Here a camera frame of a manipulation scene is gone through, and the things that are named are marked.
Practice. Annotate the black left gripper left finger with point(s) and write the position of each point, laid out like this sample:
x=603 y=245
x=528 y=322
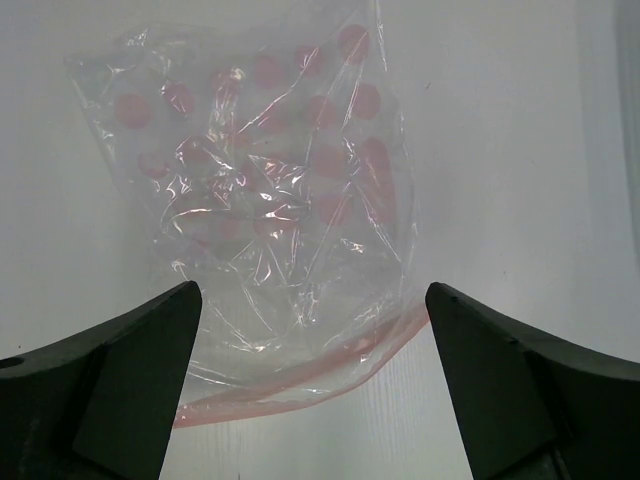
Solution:
x=101 y=403

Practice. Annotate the clear zip top bag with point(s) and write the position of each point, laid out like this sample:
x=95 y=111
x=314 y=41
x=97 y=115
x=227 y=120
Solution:
x=269 y=166

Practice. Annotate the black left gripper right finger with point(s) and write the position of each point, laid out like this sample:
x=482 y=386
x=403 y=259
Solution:
x=530 y=405

